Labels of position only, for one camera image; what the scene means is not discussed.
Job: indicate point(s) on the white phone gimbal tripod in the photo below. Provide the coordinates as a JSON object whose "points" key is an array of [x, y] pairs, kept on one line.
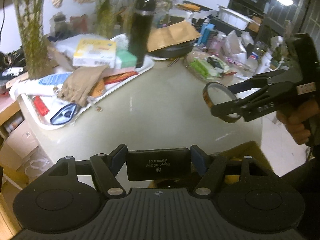
{"points": [[275, 42]]}

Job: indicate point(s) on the green tissue pack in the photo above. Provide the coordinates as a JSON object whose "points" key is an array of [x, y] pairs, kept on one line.
{"points": [[127, 60]]}

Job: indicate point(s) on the wooden side table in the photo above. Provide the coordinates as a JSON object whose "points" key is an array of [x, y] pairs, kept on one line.
{"points": [[10, 110]]}

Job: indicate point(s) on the white plastic bag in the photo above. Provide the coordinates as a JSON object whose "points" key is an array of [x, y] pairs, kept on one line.
{"points": [[232, 45]]}

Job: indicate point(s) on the brown paper envelope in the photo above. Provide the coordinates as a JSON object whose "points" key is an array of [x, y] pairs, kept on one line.
{"points": [[172, 35]]}

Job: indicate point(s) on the black thermos bottle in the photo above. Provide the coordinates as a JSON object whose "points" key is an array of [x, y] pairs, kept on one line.
{"points": [[141, 27]]}

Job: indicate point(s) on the plain cardboard carton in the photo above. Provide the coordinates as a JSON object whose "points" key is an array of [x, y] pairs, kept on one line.
{"points": [[17, 145]]}

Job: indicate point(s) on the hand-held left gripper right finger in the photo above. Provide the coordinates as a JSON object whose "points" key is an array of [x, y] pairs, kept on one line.
{"points": [[197, 160]]}

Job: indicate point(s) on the white tube with blue print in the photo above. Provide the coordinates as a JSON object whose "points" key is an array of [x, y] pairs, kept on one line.
{"points": [[42, 82]]}

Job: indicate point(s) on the glass vase with pale flowers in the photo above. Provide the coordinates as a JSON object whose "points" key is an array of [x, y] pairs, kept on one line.
{"points": [[32, 42]]}

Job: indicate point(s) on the yellow white medicine box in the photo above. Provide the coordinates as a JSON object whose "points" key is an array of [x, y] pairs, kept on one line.
{"points": [[96, 52]]}

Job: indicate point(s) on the glass vase with green stems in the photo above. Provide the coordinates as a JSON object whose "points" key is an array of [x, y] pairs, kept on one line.
{"points": [[107, 12]]}

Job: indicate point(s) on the white plastic container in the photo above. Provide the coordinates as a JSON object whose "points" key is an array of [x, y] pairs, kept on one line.
{"points": [[233, 17]]}

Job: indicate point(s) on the row of cosmetic boxes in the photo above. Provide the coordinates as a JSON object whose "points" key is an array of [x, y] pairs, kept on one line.
{"points": [[207, 32]]}

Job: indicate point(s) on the blue face mask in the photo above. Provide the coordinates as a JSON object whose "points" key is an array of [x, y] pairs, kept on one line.
{"points": [[65, 113]]}

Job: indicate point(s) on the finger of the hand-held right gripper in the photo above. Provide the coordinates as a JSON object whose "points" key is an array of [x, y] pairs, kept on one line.
{"points": [[230, 107], [255, 81]]}

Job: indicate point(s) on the person's right hand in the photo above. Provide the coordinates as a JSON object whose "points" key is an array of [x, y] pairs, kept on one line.
{"points": [[292, 122]]}

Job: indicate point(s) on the wooden skewers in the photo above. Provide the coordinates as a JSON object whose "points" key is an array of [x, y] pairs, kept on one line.
{"points": [[173, 61]]}

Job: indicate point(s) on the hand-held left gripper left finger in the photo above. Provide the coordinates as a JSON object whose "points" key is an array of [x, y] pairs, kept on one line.
{"points": [[118, 160]]}

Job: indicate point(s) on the orange packet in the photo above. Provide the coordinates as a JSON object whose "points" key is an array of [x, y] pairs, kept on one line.
{"points": [[98, 88]]}

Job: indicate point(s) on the red lighter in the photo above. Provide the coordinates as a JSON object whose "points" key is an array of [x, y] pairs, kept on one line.
{"points": [[41, 105]]}

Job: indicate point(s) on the white tray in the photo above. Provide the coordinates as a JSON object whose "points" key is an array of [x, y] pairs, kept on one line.
{"points": [[145, 67]]}

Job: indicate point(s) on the white plastic pouch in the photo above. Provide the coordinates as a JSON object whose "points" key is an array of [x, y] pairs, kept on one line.
{"points": [[67, 42]]}

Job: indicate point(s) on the plastic filter case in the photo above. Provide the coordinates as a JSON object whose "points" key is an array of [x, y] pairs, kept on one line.
{"points": [[158, 163]]}

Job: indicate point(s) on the soda bottle with blue label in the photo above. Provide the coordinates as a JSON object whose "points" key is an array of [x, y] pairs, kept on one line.
{"points": [[253, 56]]}

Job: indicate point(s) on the small black packet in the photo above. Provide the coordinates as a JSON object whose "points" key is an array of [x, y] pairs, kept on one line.
{"points": [[216, 61]]}

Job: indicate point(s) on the red packet strip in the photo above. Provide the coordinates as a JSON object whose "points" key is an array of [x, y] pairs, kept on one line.
{"points": [[120, 76]]}

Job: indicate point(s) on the round glass plate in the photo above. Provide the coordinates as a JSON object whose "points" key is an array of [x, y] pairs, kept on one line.
{"points": [[192, 56]]}

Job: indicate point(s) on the window with grille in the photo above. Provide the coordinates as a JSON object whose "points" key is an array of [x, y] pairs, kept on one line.
{"points": [[300, 2]]}

